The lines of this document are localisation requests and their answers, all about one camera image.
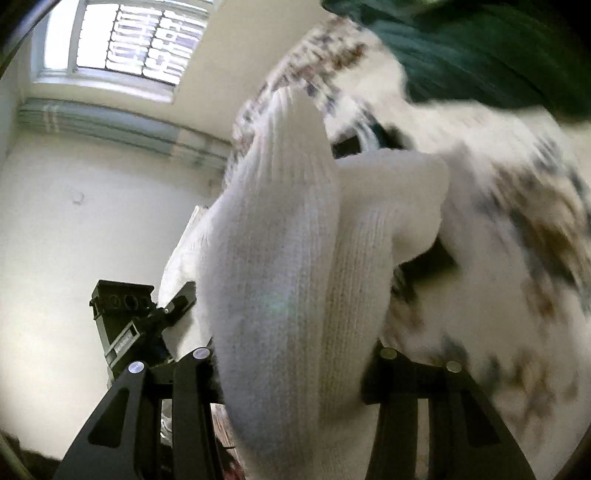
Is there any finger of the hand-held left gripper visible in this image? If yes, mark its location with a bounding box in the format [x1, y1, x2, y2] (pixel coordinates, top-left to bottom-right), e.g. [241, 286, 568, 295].
[154, 281, 198, 326]

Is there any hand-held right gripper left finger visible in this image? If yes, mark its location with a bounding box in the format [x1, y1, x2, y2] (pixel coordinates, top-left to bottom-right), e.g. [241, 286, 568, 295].
[53, 347, 227, 480]

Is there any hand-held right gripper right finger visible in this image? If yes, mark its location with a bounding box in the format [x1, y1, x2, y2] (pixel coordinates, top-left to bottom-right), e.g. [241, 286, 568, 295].
[362, 347, 539, 480]

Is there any white knit sweater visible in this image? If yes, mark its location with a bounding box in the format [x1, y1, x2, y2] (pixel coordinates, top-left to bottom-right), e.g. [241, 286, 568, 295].
[157, 85, 451, 480]

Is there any grey-green curtain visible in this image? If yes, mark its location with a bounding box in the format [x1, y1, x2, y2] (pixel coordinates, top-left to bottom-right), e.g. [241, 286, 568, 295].
[16, 97, 232, 169]

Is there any floral blanket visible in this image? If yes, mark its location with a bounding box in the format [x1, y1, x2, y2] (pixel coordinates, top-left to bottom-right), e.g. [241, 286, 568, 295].
[231, 14, 591, 462]

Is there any striped folded black sweater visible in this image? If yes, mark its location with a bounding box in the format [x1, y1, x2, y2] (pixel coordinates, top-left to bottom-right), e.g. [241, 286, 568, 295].
[332, 115, 407, 158]

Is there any barred window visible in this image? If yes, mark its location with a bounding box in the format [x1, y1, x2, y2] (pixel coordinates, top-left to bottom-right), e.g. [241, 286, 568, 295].
[32, 0, 213, 100]

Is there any dark green quilt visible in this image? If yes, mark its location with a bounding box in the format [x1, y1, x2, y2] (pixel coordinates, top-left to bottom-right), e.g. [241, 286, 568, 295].
[321, 0, 591, 125]

